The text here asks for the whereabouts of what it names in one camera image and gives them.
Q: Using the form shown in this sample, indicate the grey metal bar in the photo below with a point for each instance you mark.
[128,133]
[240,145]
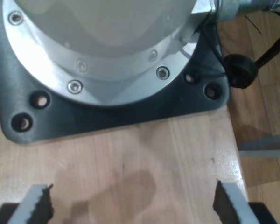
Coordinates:
[266,145]

